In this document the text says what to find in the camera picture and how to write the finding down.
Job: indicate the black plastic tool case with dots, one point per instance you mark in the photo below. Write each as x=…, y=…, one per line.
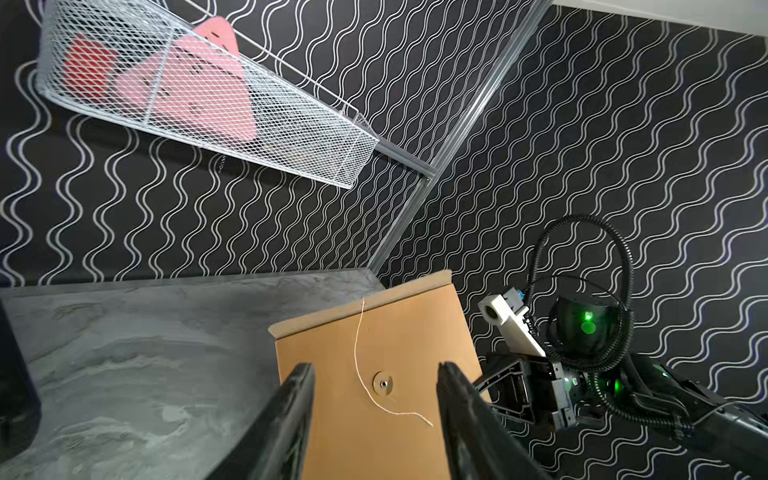
x=21, y=409

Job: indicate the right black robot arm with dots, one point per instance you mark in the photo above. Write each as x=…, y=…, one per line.
x=581, y=367

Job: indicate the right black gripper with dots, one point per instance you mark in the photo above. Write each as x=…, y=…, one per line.
x=537, y=391

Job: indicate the pink triangular board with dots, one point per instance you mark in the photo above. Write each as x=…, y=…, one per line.
x=197, y=87

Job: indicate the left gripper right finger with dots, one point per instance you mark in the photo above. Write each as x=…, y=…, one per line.
x=477, y=445

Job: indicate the white wire mesh basket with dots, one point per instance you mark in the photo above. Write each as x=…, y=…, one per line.
x=85, y=45

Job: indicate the brown file bag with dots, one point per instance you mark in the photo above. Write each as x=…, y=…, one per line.
x=375, y=411

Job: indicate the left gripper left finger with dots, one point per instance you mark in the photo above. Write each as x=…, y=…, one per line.
x=274, y=446

